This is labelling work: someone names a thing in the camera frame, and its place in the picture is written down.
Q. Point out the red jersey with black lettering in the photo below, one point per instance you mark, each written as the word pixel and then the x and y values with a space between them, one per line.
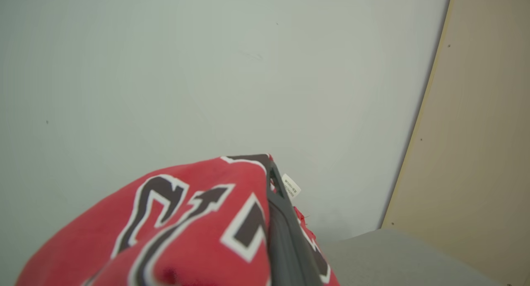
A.
pixel 194 236

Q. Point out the beige wooden panel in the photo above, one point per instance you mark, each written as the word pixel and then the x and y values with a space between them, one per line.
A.
pixel 468 145

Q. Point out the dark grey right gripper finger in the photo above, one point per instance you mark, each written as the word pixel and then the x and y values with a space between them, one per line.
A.
pixel 290 240

